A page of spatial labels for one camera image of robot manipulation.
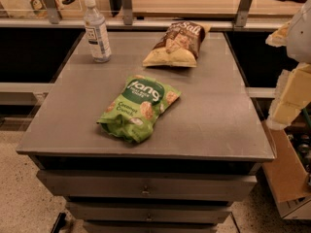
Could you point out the clear plastic water bottle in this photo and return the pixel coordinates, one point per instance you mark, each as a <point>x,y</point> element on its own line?
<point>96,33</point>

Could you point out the metal railing frame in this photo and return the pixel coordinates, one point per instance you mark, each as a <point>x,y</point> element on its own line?
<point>223,14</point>

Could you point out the grey drawer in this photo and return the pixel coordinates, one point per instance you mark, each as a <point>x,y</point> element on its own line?
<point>148,212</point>
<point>140,227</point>
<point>75,183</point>

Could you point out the top grey drawer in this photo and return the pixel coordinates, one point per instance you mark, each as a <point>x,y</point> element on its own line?
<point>75,183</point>

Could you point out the bottom grey drawer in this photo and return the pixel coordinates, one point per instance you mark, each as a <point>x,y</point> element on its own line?
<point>140,227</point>

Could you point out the green rice chip bag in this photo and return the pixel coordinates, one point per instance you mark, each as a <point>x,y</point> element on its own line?
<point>133,114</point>

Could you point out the middle grey drawer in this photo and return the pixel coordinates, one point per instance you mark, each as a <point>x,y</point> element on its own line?
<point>148,212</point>

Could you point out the orange patterned bag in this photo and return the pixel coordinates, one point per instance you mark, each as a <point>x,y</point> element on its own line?
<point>25,8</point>

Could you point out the cardboard box with cans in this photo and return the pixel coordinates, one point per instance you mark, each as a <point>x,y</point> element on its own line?
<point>287,178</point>

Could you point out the grey metal drawer cabinet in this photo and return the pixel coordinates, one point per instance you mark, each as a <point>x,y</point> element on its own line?
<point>148,150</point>

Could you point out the brown sea salt chip bag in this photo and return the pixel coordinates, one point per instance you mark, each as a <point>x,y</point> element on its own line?
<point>179,46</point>

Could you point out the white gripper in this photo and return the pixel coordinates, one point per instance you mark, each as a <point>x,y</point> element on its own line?
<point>300,39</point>

